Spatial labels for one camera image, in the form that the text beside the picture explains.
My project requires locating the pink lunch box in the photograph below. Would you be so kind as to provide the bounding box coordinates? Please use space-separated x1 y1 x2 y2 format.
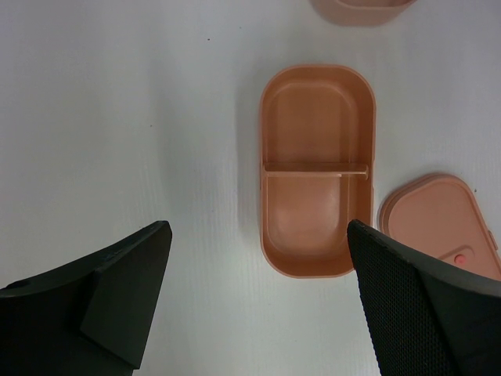
310 0 415 27
259 64 377 279

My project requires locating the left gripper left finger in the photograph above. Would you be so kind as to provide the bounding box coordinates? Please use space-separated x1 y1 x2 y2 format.
1 221 172 375

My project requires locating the near pink lunch box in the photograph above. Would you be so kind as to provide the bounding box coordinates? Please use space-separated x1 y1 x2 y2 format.
259 64 377 279

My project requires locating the far pink lunch box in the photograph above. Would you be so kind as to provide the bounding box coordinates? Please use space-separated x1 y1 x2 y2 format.
310 0 415 27

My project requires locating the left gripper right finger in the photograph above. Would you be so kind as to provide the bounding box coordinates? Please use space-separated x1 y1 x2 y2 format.
347 220 500 375

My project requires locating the centre pink box lid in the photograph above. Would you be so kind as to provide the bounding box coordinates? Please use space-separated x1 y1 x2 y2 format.
378 173 500 280

